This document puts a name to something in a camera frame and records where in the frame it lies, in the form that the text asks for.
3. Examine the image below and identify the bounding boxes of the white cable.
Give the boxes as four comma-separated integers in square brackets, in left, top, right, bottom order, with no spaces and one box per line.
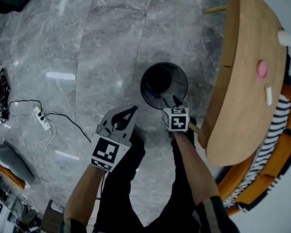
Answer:
[35,124,71,194]

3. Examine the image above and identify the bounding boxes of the person's left forearm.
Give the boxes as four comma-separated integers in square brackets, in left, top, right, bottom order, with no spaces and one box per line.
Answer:
[64,164,107,225]

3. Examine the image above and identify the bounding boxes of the black and white striped blanket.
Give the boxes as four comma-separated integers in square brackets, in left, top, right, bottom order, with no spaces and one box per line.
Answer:
[223,95,291,207]

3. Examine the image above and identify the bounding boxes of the black cable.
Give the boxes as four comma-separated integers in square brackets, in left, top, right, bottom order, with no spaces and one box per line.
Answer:
[0,100,43,126]
[42,112,92,143]

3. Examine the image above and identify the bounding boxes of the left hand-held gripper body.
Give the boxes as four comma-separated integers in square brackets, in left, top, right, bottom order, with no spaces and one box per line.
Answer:
[90,124,132,173]

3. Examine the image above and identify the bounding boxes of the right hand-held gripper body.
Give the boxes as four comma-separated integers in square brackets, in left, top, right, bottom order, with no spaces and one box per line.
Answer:
[162,107,191,132]

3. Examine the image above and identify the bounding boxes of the grey padded seat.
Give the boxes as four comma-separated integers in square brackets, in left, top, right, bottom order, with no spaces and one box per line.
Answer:
[0,141,36,187]

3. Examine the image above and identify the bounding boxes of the orange padded seat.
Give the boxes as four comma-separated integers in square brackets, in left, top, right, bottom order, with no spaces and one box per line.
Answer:
[0,163,26,190]

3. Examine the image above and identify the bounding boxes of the white vase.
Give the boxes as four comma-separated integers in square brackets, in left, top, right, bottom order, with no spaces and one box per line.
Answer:
[277,30,291,48]

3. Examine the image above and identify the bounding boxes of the pink round object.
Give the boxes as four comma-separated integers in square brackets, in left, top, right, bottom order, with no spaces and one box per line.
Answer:
[256,60,268,79]

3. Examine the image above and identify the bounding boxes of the person's black trousers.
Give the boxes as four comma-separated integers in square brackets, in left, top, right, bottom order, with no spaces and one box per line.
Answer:
[93,126,200,233]

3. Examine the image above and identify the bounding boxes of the person's right forearm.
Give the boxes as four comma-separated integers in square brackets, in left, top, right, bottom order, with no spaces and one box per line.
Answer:
[172,129,220,206]

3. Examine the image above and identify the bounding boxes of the oval wooden table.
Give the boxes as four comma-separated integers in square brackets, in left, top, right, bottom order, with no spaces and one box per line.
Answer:
[189,0,288,167]

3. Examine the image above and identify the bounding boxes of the cluttered storage rack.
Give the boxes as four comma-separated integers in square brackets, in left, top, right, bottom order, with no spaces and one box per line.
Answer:
[0,173,64,233]

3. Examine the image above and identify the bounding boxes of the small white packet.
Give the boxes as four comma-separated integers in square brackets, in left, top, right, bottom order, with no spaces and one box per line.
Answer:
[264,86,274,106]

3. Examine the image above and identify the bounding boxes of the white power strip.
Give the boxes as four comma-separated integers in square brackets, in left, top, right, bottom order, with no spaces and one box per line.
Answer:
[33,106,52,131]

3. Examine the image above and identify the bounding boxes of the black round waste bin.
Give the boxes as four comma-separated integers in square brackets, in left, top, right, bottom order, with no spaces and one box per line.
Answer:
[140,62,189,110]

